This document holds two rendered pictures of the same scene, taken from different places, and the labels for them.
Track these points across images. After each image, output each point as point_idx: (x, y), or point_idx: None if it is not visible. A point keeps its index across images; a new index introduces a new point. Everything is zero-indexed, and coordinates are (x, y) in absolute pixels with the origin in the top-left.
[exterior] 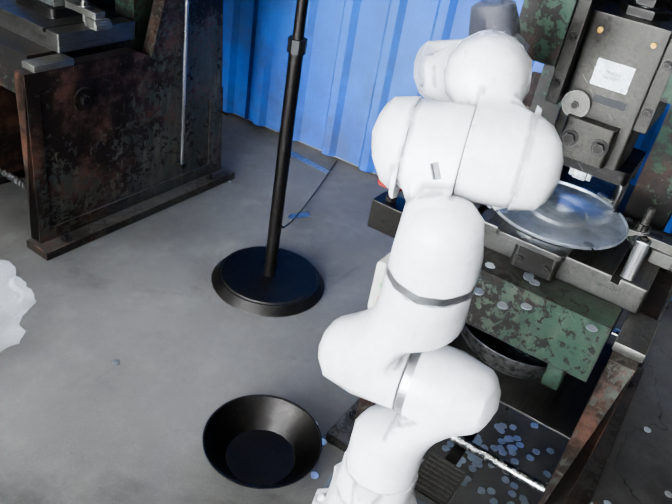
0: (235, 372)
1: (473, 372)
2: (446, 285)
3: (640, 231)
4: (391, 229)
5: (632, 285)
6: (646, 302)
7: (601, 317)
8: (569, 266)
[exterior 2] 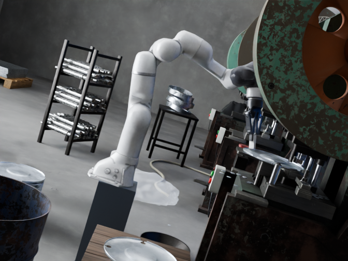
0: (194, 249)
1: (141, 107)
2: (134, 66)
3: (300, 179)
4: (234, 163)
5: (266, 183)
6: (286, 212)
7: (247, 189)
8: (262, 180)
